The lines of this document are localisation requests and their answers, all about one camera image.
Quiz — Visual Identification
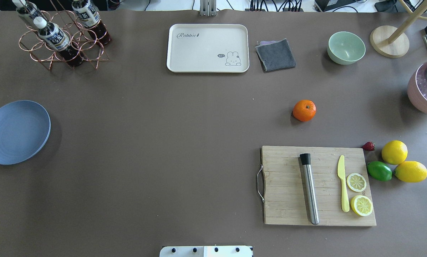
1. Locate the copper wire bottle rack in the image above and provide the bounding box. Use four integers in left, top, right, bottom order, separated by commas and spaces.
13, 0, 112, 70

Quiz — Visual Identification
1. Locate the orange mandarin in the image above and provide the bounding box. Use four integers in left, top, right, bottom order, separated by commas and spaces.
292, 100, 317, 122

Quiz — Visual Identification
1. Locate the tea bottle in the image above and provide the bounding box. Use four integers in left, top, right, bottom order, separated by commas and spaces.
12, 0, 47, 26
71, 0, 112, 46
34, 17, 83, 67

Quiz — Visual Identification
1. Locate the blue plate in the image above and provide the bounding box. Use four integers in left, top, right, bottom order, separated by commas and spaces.
0, 100, 51, 165

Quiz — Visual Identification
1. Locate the yellow lemon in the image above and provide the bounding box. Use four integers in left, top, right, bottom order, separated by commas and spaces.
394, 161, 427, 183
381, 140, 408, 165

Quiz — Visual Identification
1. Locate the cream rabbit tray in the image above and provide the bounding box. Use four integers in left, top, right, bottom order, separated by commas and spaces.
166, 24, 249, 73

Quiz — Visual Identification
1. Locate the wooden cutting board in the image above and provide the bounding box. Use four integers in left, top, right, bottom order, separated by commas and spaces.
261, 145, 376, 227

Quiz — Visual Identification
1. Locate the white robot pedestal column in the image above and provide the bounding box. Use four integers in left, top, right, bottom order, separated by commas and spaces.
159, 245, 254, 257

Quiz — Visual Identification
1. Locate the red strawberry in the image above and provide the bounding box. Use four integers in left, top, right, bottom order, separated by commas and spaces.
361, 141, 375, 151

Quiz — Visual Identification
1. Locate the wooden cup tree stand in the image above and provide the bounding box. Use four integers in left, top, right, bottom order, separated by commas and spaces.
370, 0, 427, 58

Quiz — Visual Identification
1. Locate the grey folded cloth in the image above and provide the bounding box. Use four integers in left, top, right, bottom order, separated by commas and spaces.
255, 39, 296, 72

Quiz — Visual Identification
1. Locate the pink bowl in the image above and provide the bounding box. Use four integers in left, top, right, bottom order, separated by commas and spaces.
407, 62, 427, 114

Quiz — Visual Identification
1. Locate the green bowl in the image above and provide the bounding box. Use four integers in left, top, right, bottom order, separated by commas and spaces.
327, 31, 366, 65

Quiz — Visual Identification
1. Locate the green lime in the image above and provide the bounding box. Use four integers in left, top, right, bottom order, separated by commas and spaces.
366, 161, 393, 182

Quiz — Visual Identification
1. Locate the lemon slice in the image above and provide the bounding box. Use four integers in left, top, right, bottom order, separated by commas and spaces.
350, 195, 373, 217
346, 173, 367, 192

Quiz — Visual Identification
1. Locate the yellow plastic knife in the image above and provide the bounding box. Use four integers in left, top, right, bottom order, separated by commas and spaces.
337, 155, 350, 212

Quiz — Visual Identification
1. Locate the steel muddler with black tip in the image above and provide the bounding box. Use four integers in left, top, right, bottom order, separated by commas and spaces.
300, 153, 320, 226

